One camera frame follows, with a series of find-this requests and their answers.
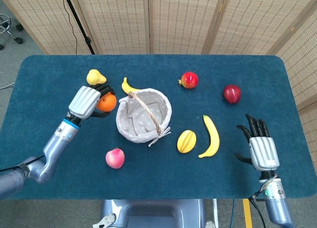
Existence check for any thin black hanging cable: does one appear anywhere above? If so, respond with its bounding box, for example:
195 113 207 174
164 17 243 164
58 0 79 55

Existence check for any yellow pear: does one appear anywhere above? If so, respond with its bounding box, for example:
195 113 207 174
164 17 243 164
86 69 107 86

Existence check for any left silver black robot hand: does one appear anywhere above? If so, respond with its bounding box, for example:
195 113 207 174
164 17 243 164
68 83 116 120

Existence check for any dark red apple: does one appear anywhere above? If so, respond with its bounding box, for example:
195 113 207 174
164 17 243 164
222 84 242 105

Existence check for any orange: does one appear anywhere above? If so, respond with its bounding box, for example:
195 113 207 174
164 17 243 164
96 93 117 113

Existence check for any chrome office chair base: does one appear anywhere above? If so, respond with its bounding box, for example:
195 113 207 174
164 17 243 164
0 13 24 51

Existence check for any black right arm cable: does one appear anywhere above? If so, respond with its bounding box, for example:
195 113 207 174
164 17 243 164
248 173 278 228

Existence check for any woven bamboo screen panel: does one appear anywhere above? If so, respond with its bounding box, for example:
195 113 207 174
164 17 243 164
0 0 100 55
205 0 317 56
298 106 317 164
148 0 230 55
71 0 152 55
267 4 317 112

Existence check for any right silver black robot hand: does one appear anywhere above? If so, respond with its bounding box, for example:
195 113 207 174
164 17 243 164
234 114 280 178

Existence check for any red pomegranate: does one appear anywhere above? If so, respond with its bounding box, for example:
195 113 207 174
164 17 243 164
178 71 199 89

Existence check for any yellow starfruit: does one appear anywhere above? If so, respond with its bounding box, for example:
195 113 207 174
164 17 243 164
176 129 197 154

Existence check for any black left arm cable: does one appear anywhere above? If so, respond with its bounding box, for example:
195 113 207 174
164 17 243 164
0 155 48 173

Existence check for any small yellow banana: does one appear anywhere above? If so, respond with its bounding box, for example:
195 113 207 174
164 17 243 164
121 77 142 95

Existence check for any blue floor cable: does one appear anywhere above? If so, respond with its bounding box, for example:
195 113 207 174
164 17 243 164
231 199 236 228

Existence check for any blue fabric table cloth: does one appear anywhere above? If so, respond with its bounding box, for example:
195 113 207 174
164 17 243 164
0 55 317 200

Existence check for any wicker basket with cloth liner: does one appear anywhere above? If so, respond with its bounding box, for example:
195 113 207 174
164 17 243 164
115 88 172 147

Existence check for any large yellow banana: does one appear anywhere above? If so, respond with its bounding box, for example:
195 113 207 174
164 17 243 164
198 114 220 159

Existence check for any pink peach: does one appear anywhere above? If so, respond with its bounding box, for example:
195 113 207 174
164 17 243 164
105 147 125 169

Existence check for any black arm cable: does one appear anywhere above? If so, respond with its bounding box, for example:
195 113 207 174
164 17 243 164
0 155 48 173
248 173 278 228

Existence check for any silver blue robot torso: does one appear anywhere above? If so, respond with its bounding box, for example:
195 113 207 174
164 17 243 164
93 199 216 228

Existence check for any black tripod pole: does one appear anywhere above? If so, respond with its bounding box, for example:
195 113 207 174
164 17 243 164
61 0 96 55

